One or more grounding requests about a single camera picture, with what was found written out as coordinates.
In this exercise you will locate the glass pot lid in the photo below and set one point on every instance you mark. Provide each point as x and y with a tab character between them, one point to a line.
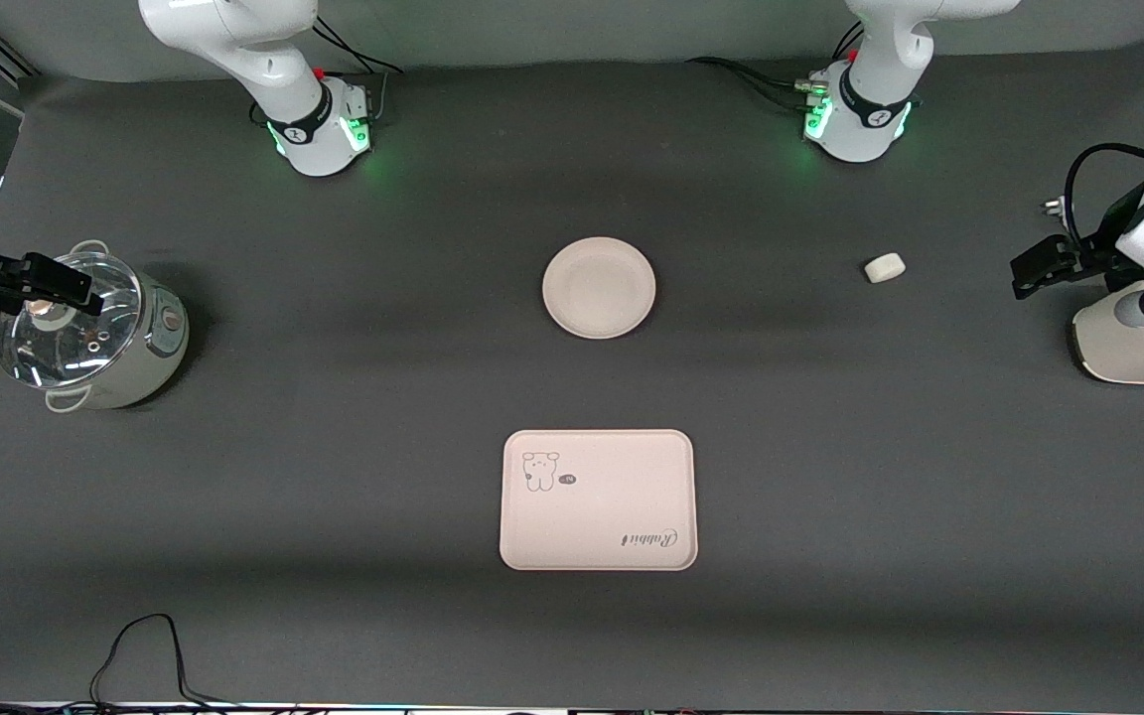
66	348

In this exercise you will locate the round beige plate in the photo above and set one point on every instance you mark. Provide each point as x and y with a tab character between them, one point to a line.
599	288

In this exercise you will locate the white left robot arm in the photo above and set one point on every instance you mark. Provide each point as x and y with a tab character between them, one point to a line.
870	119

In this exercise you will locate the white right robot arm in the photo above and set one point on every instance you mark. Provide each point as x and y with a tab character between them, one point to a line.
274	60

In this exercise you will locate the grey metal frame rail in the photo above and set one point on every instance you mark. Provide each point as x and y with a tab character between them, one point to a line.
1	50

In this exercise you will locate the pale green electric pot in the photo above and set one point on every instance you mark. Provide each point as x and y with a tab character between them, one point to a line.
160	343

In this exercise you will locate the cream white toaster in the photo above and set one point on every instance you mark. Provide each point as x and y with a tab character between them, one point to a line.
1128	357

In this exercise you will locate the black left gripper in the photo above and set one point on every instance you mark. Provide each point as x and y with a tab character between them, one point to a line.
1096	260

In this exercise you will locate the beige tray with rabbit print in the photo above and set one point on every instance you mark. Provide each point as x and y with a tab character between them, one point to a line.
612	516

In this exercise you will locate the small white bun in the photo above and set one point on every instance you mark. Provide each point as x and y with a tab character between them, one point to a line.
885	267

